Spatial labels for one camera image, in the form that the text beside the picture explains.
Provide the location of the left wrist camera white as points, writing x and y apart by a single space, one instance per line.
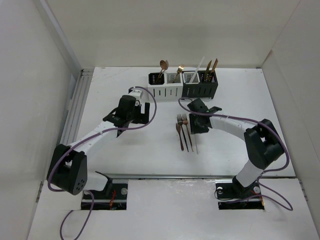
135 92

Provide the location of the large copper spoon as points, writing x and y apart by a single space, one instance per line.
164 71

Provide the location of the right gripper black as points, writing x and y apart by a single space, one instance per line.
194 129

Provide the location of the front aluminium rail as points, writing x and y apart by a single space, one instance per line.
166 177

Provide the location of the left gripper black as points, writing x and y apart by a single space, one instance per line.
141 117

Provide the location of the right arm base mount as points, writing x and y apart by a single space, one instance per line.
245 199

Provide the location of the black utensil holder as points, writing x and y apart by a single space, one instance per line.
198 89

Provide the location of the aluminium rail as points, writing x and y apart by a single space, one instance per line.
166 177
75 107

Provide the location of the white chopstick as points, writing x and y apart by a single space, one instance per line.
196 71

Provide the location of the white utensil holder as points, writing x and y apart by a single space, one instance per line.
169 87

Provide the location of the aluminium rail left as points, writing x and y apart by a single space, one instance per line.
75 107

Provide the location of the gold knife black handle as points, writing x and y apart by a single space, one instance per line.
211 75

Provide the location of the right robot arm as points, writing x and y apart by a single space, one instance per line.
263 144

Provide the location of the black fork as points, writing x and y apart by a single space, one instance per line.
180 123

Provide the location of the gold fork dark handle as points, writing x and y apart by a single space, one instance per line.
179 70

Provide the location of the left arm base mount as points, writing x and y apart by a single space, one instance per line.
113 197

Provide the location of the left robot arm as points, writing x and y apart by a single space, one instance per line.
68 170

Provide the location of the small copper spoon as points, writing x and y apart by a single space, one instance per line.
163 65

